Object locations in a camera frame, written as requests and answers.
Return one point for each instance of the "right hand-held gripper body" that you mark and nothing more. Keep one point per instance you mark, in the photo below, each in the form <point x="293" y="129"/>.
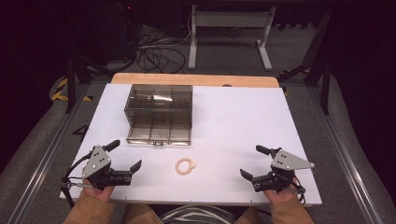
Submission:
<point x="285" y="161"/>

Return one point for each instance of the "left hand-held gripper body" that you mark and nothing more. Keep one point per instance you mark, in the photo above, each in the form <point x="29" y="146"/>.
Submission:
<point x="97" y="163"/>

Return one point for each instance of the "smoky transparent divided drawer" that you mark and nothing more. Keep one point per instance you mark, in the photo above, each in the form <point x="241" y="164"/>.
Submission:
<point x="158" y="132"/>

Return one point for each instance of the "smoky transparent drawer box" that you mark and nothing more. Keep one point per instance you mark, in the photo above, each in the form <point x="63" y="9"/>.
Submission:
<point x="157" y="101"/>

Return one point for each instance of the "person's left hand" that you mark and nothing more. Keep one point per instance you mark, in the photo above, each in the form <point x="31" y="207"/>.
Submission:
<point x="99" y="193"/>

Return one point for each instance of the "person's right hand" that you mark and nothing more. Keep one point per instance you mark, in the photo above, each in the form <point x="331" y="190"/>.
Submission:
<point x="280" y="196"/>

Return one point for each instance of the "white board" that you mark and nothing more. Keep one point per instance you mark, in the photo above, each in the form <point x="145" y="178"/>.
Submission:
<point x="236" y="130"/>

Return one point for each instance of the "person's brown trouser legs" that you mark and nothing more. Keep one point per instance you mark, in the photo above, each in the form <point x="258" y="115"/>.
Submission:
<point x="140" y="215"/>

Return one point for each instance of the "grey striped seat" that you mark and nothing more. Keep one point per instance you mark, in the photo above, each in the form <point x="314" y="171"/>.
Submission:
<point x="199" y="215"/>

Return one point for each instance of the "yellow black hazard tape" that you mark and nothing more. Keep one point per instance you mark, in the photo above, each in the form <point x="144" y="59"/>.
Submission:
<point x="59" y="91"/>

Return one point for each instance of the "black metal stand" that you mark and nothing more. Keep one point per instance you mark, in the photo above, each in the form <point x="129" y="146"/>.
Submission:
<point x="323" y="71"/>
<point x="72" y="81"/>

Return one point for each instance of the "wooden table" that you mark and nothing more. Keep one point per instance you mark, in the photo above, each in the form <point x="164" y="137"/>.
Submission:
<point x="193" y="79"/>

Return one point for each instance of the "dark computer case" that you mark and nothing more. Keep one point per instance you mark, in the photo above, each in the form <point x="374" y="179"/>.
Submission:
<point x="120" y="28"/>

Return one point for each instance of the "black table bracket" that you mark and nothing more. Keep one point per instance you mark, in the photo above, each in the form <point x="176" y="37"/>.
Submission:
<point x="81" y="132"/>

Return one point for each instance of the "aluminium rail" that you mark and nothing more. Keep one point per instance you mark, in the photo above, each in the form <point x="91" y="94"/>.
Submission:
<point x="46" y="158"/>
<point x="345" y="161"/>

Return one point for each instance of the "white metal desk frame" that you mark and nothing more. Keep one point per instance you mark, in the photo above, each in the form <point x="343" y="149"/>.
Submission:
<point x="230" y="19"/>

